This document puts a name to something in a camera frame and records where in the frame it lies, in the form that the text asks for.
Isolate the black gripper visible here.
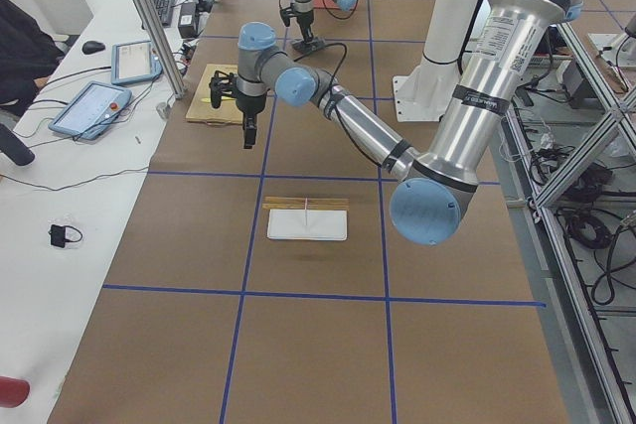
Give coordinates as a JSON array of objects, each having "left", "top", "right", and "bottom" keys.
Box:
[
  {"left": 294, "top": 8, "right": 314, "bottom": 44},
  {"left": 236, "top": 90, "right": 267, "bottom": 149}
]

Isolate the yellow plastic knife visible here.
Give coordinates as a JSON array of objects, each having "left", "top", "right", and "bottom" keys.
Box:
[{"left": 200, "top": 96, "right": 236, "bottom": 104}]

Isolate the wooden cutting board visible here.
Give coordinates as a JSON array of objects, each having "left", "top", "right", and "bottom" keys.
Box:
[{"left": 185, "top": 63, "right": 245, "bottom": 127}]

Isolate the wooden rack bar near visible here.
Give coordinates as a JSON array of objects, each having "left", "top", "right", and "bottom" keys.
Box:
[{"left": 262, "top": 203, "right": 350, "bottom": 212}]

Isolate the black power adapter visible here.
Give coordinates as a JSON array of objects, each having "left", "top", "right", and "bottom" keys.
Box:
[{"left": 178, "top": 1, "right": 200, "bottom": 39}]

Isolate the white rectangular tray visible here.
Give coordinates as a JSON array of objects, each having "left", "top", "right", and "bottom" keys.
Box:
[{"left": 266, "top": 210, "right": 348, "bottom": 241}]

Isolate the upper blue teach pendant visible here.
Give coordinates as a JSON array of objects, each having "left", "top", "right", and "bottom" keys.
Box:
[{"left": 110, "top": 41, "right": 163, "bottom": 85}]

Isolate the blue teach pendant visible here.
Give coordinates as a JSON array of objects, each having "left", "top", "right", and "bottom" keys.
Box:
[
  {"left": 49, "top": 81, "right": 132, "bottom": 140},
  {"left": 110, "top": 41, "right": 163, "bottom": 85}
]

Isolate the lower blue teach pendant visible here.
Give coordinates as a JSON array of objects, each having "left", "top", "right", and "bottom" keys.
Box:
[{"left": 49, "top": 81, "right": 132, "bottom": 140}]

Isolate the black computer mouse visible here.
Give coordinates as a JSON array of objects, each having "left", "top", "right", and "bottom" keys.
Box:
[{"left": 81, "top": 41, "right": 105, "bottom": 55}]

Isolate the small black clip device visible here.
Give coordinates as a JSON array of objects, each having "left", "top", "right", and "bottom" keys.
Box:
[{"left": 49, "top": 224, "right": 83, "bottom": 248}]

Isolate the red cylinder bottle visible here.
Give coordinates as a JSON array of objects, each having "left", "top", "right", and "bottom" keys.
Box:
[{"left": 0, "top": 376, "right": 31, "bottom": 408}]

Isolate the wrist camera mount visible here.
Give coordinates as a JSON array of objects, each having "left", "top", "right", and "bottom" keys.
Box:
[
  {"left": 279, "top": 4, "right": 296, "bottom": 28},
  {"left": 209, "top": 70, "right": 236, "bottom": 109}
]

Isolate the aluminium frame post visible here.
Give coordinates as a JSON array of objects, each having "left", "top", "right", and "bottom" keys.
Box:
[{"left": 132, "top": 0, "right": 186, "bottom": 99}]

